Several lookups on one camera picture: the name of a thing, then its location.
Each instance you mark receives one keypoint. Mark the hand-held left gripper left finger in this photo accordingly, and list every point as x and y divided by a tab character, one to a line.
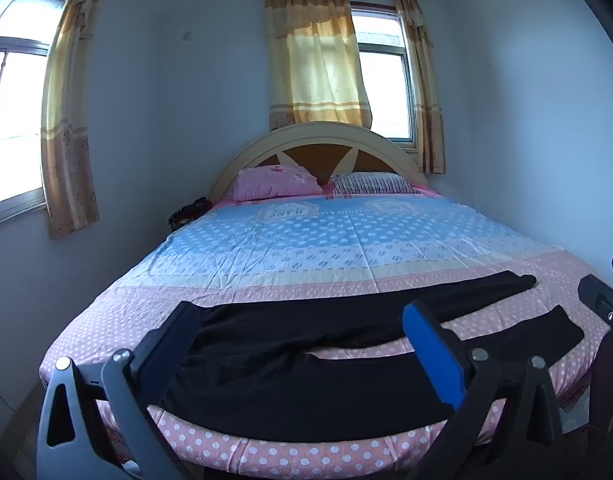
170	341

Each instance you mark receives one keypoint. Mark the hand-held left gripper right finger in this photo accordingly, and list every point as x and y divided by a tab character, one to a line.
434	355

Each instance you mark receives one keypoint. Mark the black pants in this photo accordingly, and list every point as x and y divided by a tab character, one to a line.
266	340

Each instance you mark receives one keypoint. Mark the dark bag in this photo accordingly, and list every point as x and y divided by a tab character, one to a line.
186	215

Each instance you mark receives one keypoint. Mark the bed with dotted sheet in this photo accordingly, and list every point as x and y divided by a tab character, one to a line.
311	240

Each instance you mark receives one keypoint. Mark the striped pillow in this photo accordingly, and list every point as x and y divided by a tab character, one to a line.
374	183

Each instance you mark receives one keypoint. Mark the pink pillow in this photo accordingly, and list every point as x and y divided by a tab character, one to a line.
276	182

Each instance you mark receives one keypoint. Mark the long yellow curtain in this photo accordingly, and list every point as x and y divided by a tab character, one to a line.
69	135

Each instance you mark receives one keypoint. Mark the arched cream wooden headboard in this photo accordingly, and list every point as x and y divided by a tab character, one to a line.
316	157

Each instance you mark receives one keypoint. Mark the narrow yellow curtain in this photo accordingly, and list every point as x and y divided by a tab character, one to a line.
426	100

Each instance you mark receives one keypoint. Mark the small window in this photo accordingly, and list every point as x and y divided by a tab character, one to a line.
386	90

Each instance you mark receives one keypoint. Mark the large sliding window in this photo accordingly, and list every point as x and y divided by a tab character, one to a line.
21	110

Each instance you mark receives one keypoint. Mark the wide yellow curtain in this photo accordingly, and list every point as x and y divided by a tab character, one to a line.
311	60

